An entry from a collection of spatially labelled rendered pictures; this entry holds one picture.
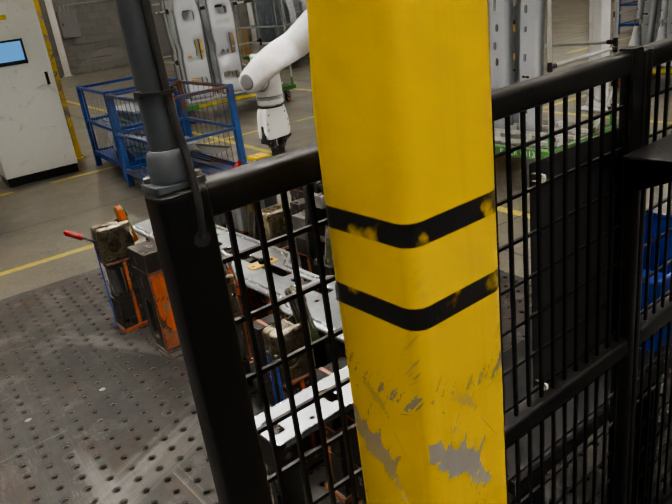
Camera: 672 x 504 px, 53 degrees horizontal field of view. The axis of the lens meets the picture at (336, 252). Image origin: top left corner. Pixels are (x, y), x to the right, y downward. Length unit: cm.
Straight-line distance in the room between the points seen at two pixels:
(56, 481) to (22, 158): 686
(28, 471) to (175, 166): 140
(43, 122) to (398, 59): 801
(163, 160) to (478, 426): 33
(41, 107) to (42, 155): 54
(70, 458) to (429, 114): 149
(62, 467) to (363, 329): 131
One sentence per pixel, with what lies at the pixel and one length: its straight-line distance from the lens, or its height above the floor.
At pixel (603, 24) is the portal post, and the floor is 91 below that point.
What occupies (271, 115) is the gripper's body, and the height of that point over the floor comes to 131.
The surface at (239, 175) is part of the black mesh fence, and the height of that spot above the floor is 155.
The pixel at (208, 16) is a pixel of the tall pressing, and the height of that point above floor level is 146.
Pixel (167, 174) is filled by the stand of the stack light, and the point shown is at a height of 156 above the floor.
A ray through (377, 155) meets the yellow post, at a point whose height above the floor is 156.
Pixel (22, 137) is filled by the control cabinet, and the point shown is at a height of 52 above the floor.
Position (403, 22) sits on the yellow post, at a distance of 43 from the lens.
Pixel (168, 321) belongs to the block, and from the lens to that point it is 205.
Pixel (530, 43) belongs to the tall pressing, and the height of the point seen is 102.
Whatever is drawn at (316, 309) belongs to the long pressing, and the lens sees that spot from 150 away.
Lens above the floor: 167
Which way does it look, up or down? 22 degrees down
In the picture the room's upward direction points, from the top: 8 degrees counter-clockwise
